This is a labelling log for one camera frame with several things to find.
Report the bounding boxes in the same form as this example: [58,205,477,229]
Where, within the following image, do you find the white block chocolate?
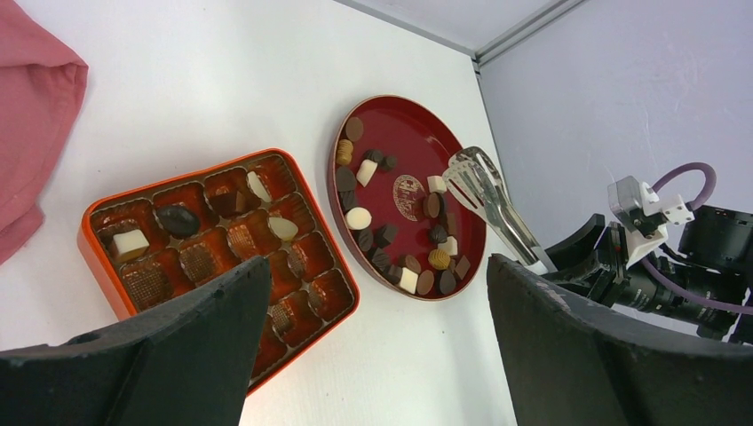
[398,267,418,294]

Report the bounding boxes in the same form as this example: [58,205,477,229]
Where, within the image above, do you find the red round plate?
[326,95,487,301]

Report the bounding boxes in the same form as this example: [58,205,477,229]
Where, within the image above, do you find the pink cloth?
[1,1,89,262]

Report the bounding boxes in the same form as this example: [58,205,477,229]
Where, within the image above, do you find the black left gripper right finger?
[487,254,752,425]

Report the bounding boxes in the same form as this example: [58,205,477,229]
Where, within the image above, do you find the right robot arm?
[544,205,752,344]

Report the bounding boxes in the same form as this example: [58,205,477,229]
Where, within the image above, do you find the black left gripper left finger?
[1,256,272,425]

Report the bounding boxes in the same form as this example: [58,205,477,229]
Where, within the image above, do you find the orange chocolate box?
[77,148,360,391]

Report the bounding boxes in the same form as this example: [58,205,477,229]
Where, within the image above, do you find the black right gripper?
[543,213,752,343]

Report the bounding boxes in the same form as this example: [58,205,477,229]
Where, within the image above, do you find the white oval chocolate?
[268,217,299,241]

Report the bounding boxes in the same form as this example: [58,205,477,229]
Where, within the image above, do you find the silver white-handled tongs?
[441,146,558,275]

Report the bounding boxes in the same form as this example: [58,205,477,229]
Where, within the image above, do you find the caramel ribbed chocolate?
[427,248,452,271]

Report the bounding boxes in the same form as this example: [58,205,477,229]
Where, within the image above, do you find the brown square chocolate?
[208,189,248,218]

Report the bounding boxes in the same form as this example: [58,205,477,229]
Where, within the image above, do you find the dark oval chocolate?
[155,205,201,239]

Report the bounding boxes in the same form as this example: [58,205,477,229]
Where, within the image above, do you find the white leaf chocolate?
[246,171,272,203]

